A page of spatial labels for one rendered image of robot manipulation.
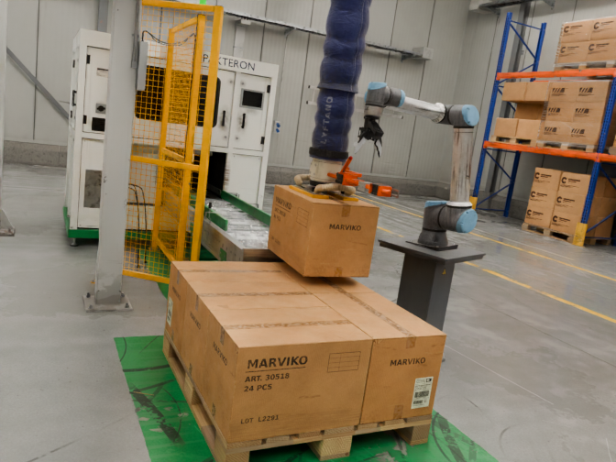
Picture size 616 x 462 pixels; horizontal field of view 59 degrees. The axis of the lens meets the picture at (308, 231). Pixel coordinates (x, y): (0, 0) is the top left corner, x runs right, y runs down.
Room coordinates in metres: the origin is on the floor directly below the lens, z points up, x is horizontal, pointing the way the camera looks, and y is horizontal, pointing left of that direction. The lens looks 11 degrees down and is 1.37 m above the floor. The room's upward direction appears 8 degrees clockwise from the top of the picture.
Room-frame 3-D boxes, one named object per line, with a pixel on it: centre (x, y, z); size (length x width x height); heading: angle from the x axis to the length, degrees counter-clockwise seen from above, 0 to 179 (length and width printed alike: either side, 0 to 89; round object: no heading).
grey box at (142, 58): (3.67, 1.22, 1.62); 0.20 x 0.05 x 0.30; 27
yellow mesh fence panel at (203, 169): (3.99, 1.17, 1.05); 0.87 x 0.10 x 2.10; 79
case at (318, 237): (3.16, -0.07, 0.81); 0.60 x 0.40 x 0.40; 25
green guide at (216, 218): (4.66, 1.00, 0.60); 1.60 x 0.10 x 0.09; 27
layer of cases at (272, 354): (2.68, 0.03, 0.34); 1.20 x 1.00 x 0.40; 27
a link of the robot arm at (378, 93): (2.84, -0.25, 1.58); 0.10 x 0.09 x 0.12; 127
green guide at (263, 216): (4.90, 0.52, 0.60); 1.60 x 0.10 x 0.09; 27
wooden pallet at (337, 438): (2.68, 0.03, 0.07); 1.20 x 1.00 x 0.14; 27
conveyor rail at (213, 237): (4.31, 0.89, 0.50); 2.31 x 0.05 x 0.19; 27
